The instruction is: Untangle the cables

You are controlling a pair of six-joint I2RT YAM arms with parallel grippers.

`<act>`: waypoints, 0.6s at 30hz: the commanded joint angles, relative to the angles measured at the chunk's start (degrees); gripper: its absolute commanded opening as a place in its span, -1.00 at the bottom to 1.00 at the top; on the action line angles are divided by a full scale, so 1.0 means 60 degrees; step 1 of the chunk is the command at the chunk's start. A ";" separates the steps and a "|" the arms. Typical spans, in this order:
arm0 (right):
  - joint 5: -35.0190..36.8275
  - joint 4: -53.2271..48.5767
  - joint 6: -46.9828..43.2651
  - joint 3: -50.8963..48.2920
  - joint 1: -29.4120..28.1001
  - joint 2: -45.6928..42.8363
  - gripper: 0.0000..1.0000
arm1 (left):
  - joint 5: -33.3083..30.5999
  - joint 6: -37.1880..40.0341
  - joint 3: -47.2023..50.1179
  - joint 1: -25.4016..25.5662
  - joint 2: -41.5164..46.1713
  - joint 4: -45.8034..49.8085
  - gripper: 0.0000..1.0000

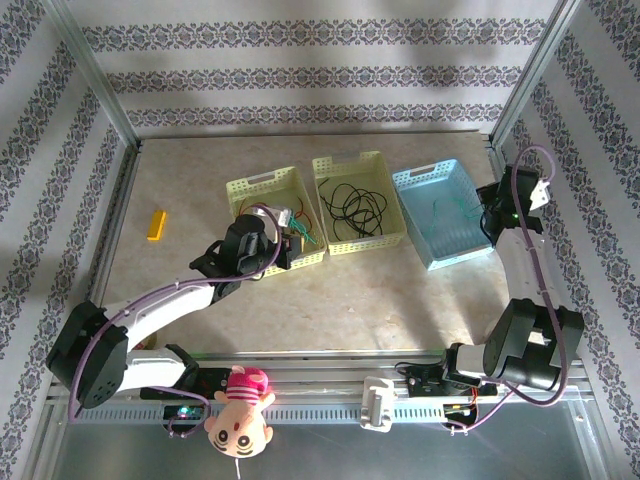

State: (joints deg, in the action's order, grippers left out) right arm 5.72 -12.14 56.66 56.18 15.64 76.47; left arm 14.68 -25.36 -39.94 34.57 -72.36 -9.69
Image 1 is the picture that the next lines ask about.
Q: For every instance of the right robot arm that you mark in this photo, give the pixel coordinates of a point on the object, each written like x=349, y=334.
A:
x=525, y=345

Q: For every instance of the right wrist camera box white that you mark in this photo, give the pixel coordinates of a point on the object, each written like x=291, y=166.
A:
x=541, y=195

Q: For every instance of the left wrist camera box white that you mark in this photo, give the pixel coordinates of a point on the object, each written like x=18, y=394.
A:
x=283, y=216

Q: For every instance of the yellow rectangular block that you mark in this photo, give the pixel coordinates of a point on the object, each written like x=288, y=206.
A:
x=156, y=226

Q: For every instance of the aluminium frame rail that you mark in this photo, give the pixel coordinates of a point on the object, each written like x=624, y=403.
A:
x=320, y=375

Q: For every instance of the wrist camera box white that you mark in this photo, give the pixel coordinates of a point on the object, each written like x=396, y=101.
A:
x=283, y=216
x=541, y=195

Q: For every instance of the white plastic mount bracket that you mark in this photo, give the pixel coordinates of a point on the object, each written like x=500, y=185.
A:
x=378, y=405

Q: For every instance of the aluminium frame post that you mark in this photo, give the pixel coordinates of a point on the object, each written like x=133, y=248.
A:
x=95, y=75
x=535, y=70

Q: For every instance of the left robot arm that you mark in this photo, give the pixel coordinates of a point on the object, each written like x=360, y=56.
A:
x=160, y=310

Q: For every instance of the black base plate right arm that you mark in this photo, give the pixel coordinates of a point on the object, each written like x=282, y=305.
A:
x=425, y=382

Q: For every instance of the small electronics board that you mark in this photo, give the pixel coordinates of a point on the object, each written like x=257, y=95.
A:
x=185, y=412
x=457, y=409

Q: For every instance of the plush doll with pink hat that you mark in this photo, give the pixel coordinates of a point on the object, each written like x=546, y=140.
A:
x=239, y=425

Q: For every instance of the light blue plastic basket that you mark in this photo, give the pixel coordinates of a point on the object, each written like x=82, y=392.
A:
x=440, y=240

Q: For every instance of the tin can with red label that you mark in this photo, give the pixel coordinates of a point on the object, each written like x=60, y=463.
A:
x=147, y=343

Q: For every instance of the pale yellow plastic basket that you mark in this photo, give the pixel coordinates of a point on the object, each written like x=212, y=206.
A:
x=265, y=187
x=350, y=165

